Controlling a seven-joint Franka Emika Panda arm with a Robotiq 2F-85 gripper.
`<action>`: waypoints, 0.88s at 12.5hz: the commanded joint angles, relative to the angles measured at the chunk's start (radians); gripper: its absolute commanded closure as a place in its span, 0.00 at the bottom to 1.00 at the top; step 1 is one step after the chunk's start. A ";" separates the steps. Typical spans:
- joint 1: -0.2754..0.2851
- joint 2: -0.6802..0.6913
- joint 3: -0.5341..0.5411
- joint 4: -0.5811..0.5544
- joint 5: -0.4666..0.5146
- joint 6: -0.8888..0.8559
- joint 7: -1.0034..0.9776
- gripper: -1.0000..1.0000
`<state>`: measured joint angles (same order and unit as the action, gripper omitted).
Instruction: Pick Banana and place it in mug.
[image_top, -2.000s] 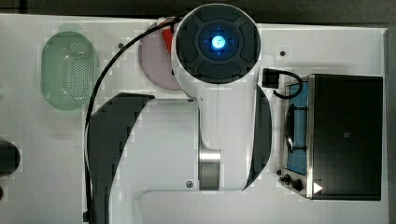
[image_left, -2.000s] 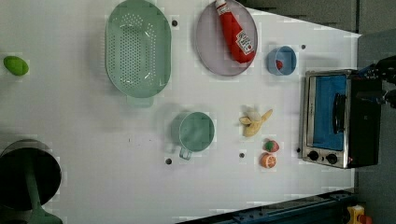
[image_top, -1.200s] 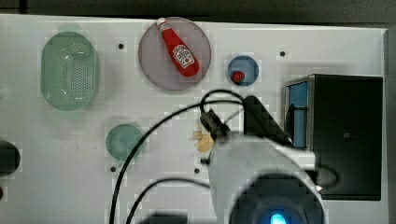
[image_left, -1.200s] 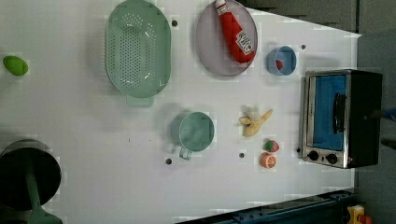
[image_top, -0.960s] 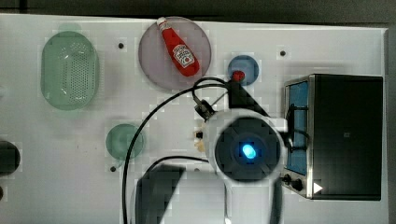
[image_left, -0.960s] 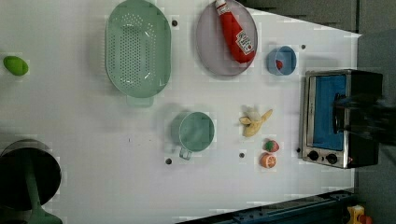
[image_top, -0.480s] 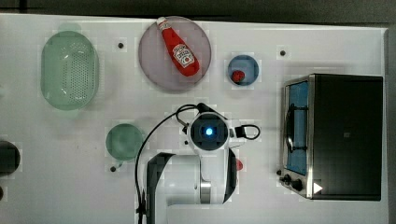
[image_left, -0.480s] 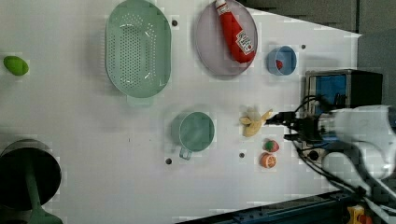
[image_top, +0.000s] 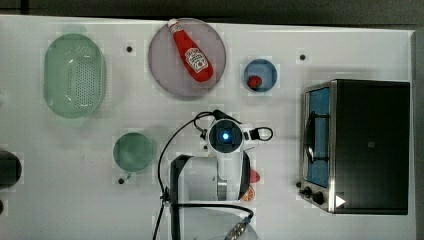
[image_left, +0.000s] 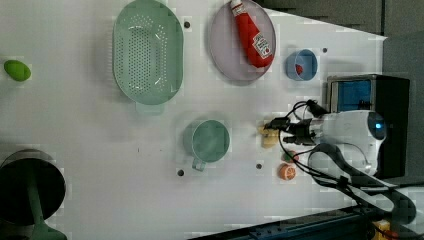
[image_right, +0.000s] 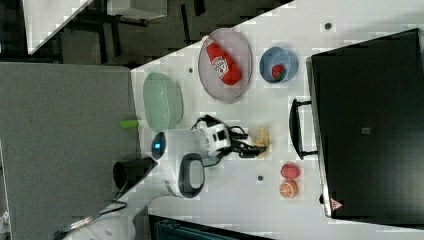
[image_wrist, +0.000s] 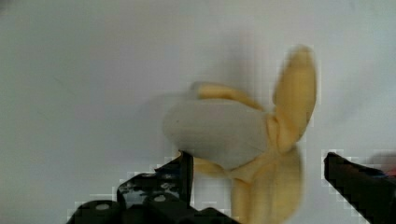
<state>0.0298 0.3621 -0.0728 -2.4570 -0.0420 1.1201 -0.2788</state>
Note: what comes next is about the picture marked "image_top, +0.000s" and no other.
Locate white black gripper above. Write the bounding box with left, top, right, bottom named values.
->
left=201, top=110, right=274, bottom=155

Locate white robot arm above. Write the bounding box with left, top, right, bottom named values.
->
left=167, top=110, right=273, bottom=240

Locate green mug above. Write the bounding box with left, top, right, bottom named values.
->
left=113, top=132, right=155, bottom=184

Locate red toy strawberry on table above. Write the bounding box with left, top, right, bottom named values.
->
left=250, top=169, right=261, bottom=183

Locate red toy strawberry in bowl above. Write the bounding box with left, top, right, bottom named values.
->
left=247, top=76, right=262, bottom=89

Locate toy orange half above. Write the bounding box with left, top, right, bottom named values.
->
left=241, top=186, right=255, bottom=202

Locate red ketchup bottle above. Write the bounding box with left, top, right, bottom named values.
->
left=167, top=19, right=214, bottom=82

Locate small blue bowl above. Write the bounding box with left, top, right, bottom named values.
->
left=243, top=59, right=278, bottom=93

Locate grey round plate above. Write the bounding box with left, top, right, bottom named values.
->
left=148, top=18, right=226, bottom=98

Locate silver black toaster oven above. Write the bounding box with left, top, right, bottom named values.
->
left=296, top=79, right=410, bottom=215

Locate green colander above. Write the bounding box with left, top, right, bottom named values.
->
left=43, top=25, right=106, bottom=126

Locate black cylindrical pot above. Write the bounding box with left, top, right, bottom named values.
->
left=0, top=151, right=22, bottom=189

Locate black cable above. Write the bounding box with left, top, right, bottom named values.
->
left=152, top=111, right=255, bottom=240

